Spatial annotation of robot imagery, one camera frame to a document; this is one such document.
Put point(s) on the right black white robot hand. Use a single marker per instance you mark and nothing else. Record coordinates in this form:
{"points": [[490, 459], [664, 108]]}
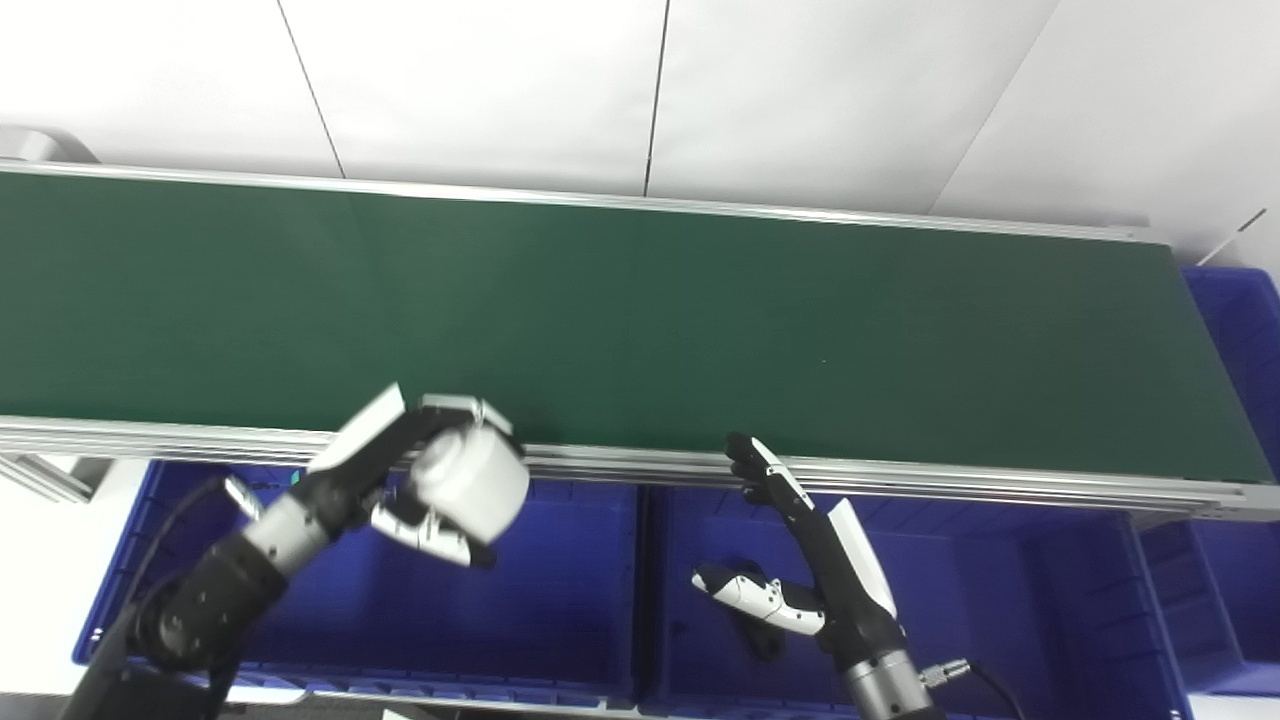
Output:
{"points": [[850, 590]]}

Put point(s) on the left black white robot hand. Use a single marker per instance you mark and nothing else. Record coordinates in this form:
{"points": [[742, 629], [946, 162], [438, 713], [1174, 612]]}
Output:
{"points": [[350, 470]]}

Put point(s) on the white cylindrical plastic part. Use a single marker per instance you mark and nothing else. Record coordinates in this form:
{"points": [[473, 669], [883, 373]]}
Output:
{"points": [[475, 485]]}

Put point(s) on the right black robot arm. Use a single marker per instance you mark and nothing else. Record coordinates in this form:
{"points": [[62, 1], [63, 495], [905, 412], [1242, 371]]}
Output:
{"points": [[885, 695]]}

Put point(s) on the black plastic part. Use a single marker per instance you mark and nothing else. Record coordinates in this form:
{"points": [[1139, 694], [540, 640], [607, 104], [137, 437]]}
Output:
{"points": [[762, 640]]}

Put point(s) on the blue plastic bin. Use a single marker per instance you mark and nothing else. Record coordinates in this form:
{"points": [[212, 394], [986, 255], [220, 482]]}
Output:
{"points": [[1020, 620], [400, 620], [1240, 580]]}

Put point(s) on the aluminium conveyor leg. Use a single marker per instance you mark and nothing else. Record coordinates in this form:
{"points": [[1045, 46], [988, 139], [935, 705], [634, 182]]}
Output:
{"points": [[50, 478]]}

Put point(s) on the grey conveyor motor housing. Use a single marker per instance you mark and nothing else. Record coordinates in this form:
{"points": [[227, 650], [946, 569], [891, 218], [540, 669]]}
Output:
{"points": [[40, 147]]}

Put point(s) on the thin dark rod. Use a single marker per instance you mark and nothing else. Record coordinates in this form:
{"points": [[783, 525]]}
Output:
{"points": [[1232, 237]]}

